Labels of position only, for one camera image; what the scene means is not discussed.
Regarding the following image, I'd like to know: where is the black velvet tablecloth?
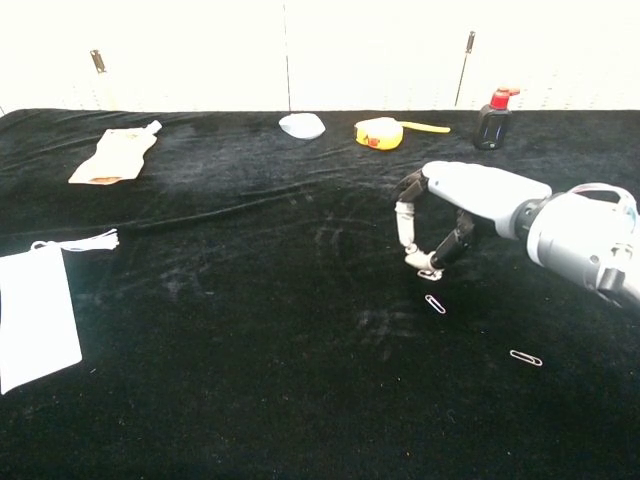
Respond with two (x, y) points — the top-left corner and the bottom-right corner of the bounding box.
(0, 108), (640, 480)

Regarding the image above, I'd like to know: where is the black bottle red cap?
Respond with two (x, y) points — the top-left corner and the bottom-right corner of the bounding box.
(472, 87), (522, 151)

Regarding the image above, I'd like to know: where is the pale blue round lid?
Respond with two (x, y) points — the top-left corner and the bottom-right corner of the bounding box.
(278, 112), (327, 142)

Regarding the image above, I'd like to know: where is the beige spouted pouch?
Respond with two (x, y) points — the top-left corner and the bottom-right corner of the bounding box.
(67, 119), (164, 186)

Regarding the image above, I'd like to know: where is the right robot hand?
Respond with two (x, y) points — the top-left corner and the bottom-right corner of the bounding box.
(392, 159), (554, 271)

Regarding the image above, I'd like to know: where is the yellow tape measure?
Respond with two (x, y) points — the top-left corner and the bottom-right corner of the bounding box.
(354, 116), (452, 150)

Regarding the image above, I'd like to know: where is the pink white wrist cable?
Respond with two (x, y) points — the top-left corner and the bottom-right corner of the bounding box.
(568, 182), (640, 221)

